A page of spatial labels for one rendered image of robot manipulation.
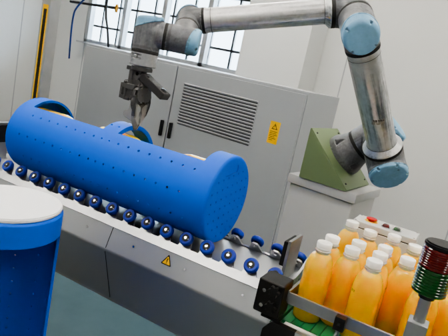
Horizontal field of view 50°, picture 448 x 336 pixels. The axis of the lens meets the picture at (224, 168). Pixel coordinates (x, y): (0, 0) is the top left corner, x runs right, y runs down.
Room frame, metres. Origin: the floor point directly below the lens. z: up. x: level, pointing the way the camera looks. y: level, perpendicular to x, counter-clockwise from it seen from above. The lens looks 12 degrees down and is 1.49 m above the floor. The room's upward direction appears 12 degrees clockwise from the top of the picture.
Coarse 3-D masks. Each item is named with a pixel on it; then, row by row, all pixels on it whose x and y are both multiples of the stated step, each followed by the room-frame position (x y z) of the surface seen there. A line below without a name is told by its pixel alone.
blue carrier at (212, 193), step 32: (32, 128) 1.68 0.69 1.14; (64, 128) 1.63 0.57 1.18; (96, 128) 1.61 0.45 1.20; (128, 128) 1.61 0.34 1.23; (32, 160) 1.68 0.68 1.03; (64, 160) 1.59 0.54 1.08; (96, 160) 1.53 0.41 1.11; (128, 160) 1.48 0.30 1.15; (160, 160) 1.45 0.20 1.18; (192, 160) 1.43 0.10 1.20; (224, 160) 1.42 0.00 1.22; (96, 192) 1.56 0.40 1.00; (128, 192) 1.47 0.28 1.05; (160, 192) 1.41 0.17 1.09; (192, 192) 1.36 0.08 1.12; (224, 192) 1.43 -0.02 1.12; (192, 224) 1.37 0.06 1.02; (224, 224) 1.47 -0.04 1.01
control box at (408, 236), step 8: (360, 216) 1.58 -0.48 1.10; (360, 224) 1.51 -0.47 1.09; (368, 224) 1.50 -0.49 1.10; (376, 224) 1.52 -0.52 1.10; (360, 232) 1.51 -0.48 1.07; (384, 232) 1.48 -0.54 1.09; (392, 232) 1.47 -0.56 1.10; (400, 232) 1.48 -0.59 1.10; (408, 232) 1.51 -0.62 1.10; (376, 240) 1.49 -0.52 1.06; (384, 240) 1.48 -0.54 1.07; (408, 240) 1.45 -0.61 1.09; (416, 240) 1.44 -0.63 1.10; (400, 248) 1.45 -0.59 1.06
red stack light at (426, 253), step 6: (426, 246) 0.86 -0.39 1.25; (426, 252) 0.86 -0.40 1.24; (432, 252) 0.84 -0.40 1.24; (438, 252) 0.84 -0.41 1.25; (420, 258) 0.87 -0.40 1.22; (426, 258) 0.85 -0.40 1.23; (432, 258) 0.84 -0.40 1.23; (438, 258) 0.84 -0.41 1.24; (444, 258) 0.83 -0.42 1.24; (420, 264) 0.86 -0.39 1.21; (426, 264) 0.85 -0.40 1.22; (432, 264) 0.84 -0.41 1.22; (438, 264) 0.83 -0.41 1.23; (444, 264) 0.83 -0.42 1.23; (432, 270) 0.84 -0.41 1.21; (438, 270) 0.83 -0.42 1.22; (444, 270) 0.83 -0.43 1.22
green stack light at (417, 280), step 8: (416, 272) 0.87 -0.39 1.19; (424, 272) 0.85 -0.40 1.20; (432, 272) 0.84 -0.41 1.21; (416, 280) 0.86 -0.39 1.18; (424, 280) 0.84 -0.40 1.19; (432, 280) 0.84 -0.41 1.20; (440, 280) 0.83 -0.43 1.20; (416, 288) 0.85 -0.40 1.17; (424, 288) 0.84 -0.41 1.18; (432, 288) 0.83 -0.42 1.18; (440, 288) 0.83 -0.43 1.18; (424, 296) 0.84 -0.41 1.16; (432, 296) 0.83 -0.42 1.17; (440, 296) 0.83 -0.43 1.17
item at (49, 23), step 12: (48, 0) 2.29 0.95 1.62; (60, 0) 2.33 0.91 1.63; (48, 12) 2.28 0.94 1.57; (48, 24) 2.28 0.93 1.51; (48, 36) 2.29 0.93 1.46; (48, 48) 2.30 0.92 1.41; (36, 60) 2.30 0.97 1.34; (48, 60) 2.30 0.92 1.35; (36, 72) 2.29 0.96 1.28; (48, 72) 2.31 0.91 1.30; (36, 84) 2.29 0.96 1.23; (48, 84) 2.32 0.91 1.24; (36, 96) 2.29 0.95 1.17; (48, 96) 2.33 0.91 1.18
